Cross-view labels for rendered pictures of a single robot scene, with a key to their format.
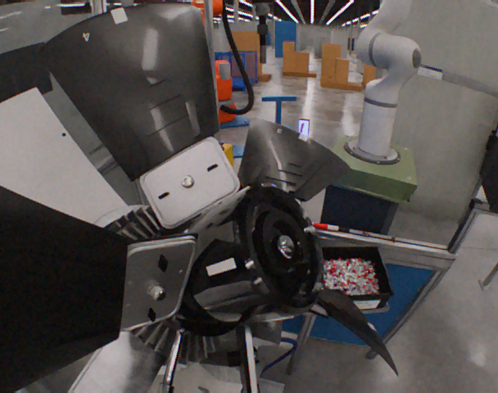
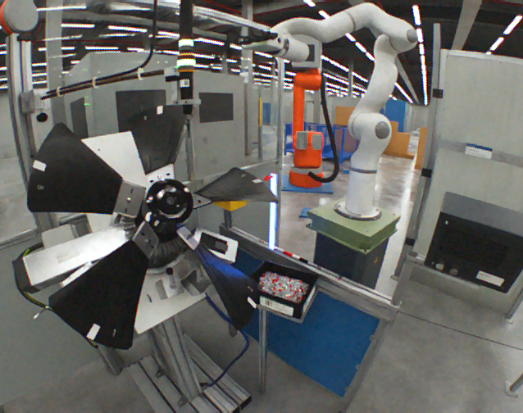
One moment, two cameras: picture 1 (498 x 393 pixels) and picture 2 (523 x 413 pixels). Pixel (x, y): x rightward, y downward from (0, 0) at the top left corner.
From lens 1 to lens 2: 50 cm
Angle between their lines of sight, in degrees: 23
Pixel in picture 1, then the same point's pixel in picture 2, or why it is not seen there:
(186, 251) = (140, 191)
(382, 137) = (359, 198)
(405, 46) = (370, 120)
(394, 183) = (352, 233)
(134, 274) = (123, 191)
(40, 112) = (130, 143)
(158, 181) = (152, 176)
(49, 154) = (129, 163)
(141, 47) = (161, 126)
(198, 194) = not seen: hidden behind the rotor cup
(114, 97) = (147, 144)
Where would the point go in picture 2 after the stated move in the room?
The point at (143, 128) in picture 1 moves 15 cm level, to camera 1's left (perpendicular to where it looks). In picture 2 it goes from (152, 157) to (121, 156)
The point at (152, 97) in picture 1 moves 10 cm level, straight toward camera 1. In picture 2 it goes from (158, 147) to (143, 153)
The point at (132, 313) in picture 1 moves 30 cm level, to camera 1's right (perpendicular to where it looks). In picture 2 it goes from (120, 206) to (220, 230)
